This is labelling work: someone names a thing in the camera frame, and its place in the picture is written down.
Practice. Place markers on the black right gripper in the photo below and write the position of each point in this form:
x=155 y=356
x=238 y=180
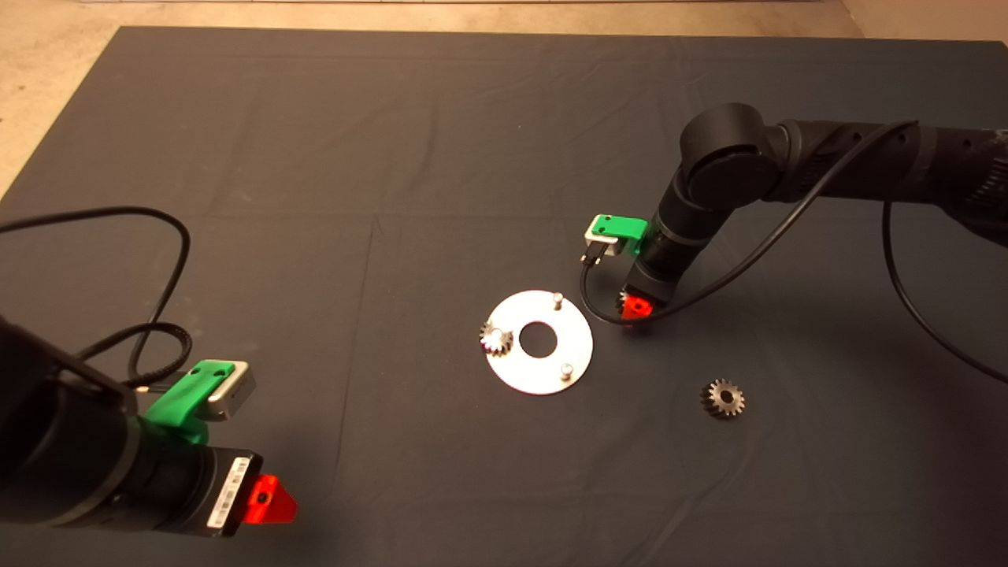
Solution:
x=654 y=283

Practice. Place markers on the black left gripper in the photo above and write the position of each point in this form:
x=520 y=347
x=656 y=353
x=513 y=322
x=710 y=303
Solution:
x=224 y=492

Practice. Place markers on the steel planetary gear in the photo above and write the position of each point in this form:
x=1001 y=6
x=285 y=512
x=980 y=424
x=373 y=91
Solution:
x=713 y=403
x=623 y=301
x=496 y=340

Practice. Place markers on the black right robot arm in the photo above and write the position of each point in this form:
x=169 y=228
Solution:
x=866 y=157

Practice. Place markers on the round metal carrier plate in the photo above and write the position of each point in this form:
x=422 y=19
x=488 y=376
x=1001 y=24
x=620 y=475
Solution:
x=543 y=378

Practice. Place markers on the dark grey table cloth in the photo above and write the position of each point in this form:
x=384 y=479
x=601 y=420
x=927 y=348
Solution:
x=394 y=118

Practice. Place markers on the green right camera mount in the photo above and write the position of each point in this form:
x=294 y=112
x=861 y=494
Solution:
x=626 y=228

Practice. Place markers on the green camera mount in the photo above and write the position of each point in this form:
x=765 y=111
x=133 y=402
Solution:
x=185 y=398
x=626 y=228

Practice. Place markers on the silver right camera box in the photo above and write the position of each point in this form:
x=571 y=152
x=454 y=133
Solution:
x=597 y=236

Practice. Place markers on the silver camera box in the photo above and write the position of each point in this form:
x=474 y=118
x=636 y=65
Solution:
x=232 y=402
x=597 y=236

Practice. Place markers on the silver left camera box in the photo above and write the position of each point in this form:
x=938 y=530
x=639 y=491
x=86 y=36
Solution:
x=232 y=402

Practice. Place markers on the green left camera mount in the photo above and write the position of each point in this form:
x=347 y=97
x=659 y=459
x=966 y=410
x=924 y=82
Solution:
x=185 y=398

